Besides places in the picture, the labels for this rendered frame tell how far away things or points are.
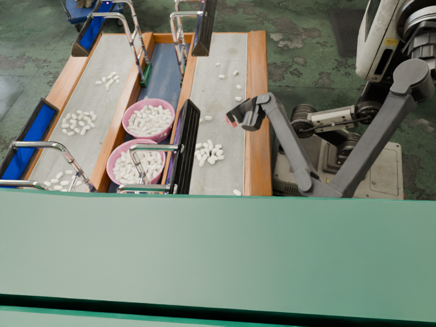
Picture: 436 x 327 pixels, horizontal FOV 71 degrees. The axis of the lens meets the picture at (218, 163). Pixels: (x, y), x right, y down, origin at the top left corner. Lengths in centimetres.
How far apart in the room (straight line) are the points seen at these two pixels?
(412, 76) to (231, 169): 77
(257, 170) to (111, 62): 120
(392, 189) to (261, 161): 75
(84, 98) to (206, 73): 70
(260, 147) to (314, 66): 189
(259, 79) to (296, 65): 144
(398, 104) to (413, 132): 193
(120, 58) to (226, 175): 111
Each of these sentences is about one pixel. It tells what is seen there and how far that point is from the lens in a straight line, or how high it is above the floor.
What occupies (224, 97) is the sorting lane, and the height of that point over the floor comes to 74.
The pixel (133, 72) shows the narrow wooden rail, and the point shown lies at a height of 76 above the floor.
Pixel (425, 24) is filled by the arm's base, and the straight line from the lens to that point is 99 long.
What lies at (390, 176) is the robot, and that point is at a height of 47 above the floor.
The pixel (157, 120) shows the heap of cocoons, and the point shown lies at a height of 74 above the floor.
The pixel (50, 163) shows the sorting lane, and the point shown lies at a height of 74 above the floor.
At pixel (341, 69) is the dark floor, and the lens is 322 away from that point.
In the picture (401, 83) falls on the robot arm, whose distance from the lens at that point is 92.
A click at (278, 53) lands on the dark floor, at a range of 331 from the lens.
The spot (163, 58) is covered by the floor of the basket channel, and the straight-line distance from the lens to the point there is 212.
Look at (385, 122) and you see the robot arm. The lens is 90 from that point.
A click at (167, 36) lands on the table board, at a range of 223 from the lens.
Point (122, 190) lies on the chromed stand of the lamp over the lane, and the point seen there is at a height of 111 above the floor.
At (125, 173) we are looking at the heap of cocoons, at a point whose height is 74.
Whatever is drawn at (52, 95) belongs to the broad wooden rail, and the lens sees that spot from 195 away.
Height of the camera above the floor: 186
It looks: 54 degrees down
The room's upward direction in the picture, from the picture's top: 5 degrees counter-clockwise
